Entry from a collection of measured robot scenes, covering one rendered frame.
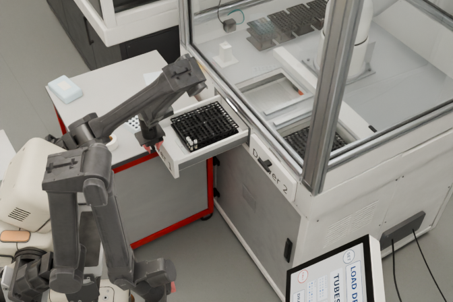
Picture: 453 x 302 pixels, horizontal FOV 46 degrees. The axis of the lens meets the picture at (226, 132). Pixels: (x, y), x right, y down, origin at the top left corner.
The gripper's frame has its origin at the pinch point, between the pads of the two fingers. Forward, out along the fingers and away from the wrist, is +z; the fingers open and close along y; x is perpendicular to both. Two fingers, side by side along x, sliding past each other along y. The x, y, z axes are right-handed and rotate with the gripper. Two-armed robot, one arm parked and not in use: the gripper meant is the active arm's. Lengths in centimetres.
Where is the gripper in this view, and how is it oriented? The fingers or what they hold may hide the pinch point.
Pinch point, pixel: (153, 149)
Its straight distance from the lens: 205.9
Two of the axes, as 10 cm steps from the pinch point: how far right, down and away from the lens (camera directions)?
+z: 0.3, 6.6, 7.5
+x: -4.9, -6.4, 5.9
